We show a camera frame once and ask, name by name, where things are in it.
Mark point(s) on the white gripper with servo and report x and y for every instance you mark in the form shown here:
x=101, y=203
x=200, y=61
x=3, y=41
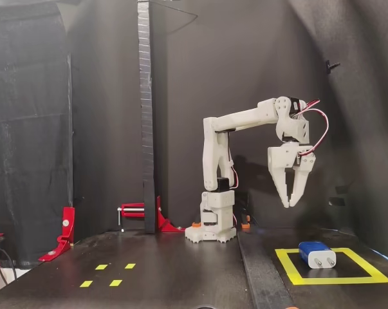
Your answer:
x=281, y=159

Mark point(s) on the blue white charger block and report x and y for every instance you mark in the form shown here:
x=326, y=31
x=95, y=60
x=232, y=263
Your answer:
x=312, y=252

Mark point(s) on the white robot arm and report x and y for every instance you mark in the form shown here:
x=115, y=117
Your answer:
x=242, y=117

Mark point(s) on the black binder clip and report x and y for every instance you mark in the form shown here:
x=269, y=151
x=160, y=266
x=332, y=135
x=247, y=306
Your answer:
x=336, y=201

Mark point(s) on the orange black base clamp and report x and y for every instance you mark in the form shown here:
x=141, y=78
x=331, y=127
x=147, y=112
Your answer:
x=196, y=225
x=245, y=226

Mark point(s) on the black backdrop cloth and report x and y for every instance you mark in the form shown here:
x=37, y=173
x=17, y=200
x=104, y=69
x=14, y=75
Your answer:
x=367, y=128

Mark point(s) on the yellow tape square outline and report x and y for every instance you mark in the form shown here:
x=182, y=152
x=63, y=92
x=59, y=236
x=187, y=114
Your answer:
x=341, y=280

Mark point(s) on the small black clip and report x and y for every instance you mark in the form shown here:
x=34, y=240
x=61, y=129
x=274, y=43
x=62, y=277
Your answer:
x=329, y=66

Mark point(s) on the orange black spring clamp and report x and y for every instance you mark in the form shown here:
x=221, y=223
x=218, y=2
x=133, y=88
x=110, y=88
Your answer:
x=291, y=307

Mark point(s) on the small yellow tape marker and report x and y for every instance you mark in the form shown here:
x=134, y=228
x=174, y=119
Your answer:
x=115, y=283
x=130, y=266
x=86, y=283
x=101, y=266

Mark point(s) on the black mesh cloth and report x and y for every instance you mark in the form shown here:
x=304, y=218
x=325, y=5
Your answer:
x=33, y=128

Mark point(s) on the red metal angle bracket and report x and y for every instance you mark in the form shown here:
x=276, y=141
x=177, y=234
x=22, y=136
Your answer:
x=164, y=222
x=66, y=225

